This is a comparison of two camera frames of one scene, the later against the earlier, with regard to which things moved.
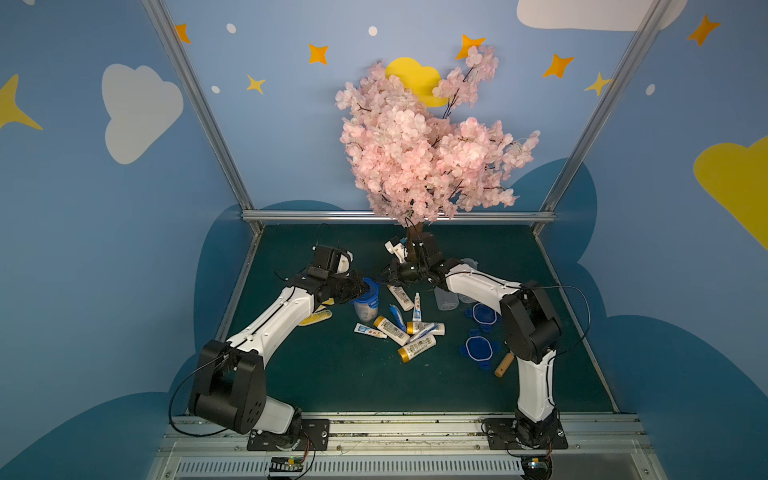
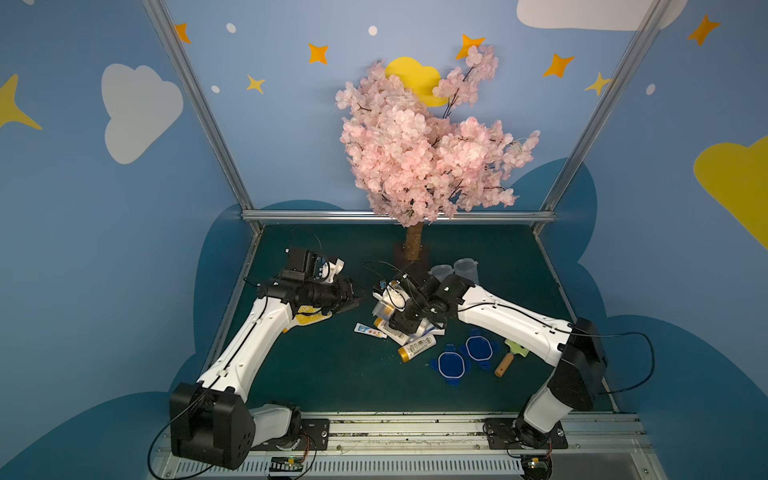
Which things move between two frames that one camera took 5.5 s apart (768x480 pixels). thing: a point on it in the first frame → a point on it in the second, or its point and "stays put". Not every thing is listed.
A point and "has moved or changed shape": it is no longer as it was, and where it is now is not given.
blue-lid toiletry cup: x=366 y=307 → x=382 y=310
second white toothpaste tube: x=360 y=328 stays put
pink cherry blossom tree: x=414 y=162 stays put
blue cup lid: x=484 y=314 has moved or changed shape
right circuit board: x=536 y=467 stays put
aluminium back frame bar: x=366 y=215 stays put
